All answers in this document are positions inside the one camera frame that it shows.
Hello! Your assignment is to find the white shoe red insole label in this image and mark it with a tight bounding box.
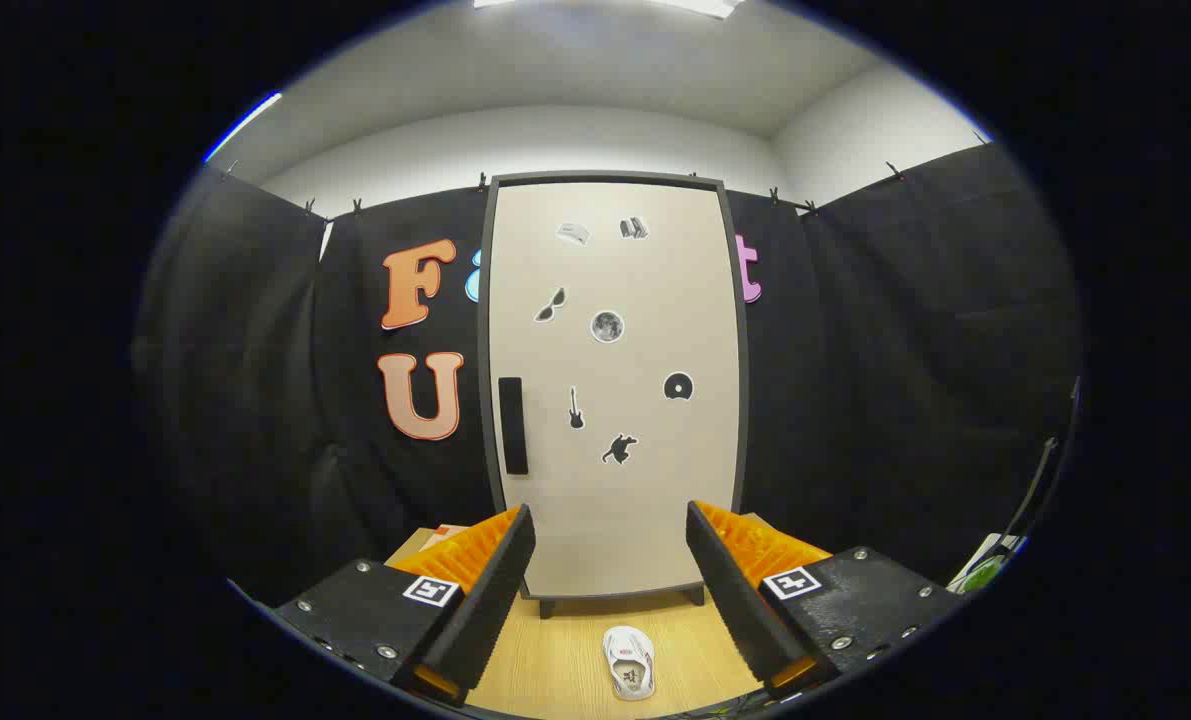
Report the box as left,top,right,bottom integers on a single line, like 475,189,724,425
602,625,657,702

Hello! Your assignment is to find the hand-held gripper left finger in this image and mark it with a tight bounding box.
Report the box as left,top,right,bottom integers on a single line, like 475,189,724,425
273,503,538,706

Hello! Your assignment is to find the ceiling light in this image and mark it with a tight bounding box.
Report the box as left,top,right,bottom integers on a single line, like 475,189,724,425
473,0,746,20

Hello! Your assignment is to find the black door handle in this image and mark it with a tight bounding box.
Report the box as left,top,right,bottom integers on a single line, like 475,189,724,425
498,377,529,476

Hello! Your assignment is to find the white desk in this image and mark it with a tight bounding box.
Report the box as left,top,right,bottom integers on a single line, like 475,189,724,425
945,533,1026,593

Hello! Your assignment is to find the beige shoe cabinet door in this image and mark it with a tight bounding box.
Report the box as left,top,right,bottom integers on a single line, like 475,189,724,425
488,182,741,599

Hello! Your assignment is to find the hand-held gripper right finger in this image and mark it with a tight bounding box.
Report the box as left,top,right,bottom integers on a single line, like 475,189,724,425
685,499,968,703

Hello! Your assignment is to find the grey shoe cabinet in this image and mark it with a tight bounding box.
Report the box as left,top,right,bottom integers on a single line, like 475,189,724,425
477,170,752,620

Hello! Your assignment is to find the black backdrop cloth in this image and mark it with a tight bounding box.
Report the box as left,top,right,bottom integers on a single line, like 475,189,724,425
135,140,1081,621

